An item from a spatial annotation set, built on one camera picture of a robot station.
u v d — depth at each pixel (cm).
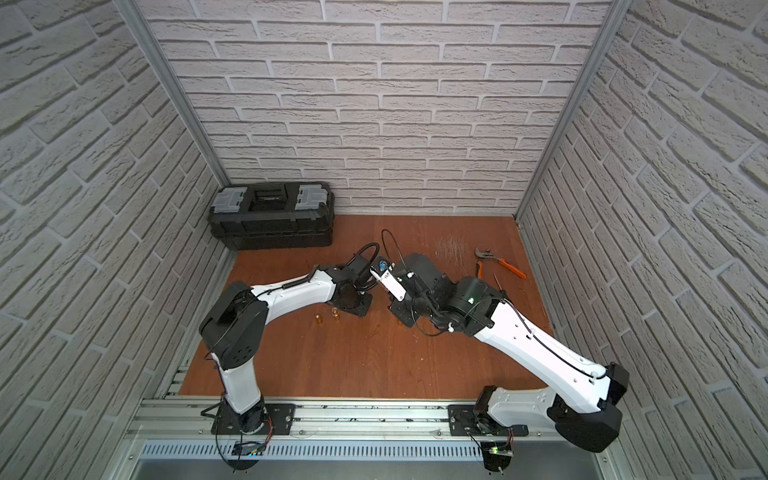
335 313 88
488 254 107
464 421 74
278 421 74
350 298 76
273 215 97
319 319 90
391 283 54
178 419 75
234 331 48
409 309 57
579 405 39
